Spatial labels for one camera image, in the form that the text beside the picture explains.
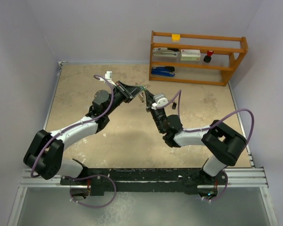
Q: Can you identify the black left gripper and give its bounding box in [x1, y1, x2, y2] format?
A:
[104, 81, 143, 116]

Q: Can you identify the silver keyring with clips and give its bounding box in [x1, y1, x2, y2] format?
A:
[138, 85, 146, 103]

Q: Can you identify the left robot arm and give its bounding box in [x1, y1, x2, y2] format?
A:
[24, 81, 145, 185]

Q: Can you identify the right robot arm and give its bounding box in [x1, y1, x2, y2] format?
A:
[145, 89, 248, 184]

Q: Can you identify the key with black fob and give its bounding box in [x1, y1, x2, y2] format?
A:
[172, 101, 177, 110]

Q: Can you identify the blue stapler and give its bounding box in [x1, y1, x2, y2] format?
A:
[151, 66, 175, 77]

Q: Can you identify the grey stapler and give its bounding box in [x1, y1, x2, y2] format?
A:
[152, 47, 179, 62]

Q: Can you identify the wooden shelf rack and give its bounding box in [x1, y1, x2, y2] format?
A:
[149, 31, 248, 86]

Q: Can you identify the white green staples box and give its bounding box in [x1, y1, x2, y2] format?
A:
[180, 49, 201, 61]

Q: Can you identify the yellow small box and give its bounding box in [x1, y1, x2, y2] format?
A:
[171, 34, 181, 43]

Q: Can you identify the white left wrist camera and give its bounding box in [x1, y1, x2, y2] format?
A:
[105, 71, 113, 80]

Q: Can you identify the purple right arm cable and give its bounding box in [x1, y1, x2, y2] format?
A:
[155, 89, 255, 203]

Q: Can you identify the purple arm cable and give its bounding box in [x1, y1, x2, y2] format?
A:
[30, 74, 117, 208]
[155, 89, 255, 203]

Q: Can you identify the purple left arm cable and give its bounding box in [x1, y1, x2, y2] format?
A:
[30, 74, 117, 208]

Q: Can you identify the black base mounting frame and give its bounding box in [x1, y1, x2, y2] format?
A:
[60, 168, 228, 196]

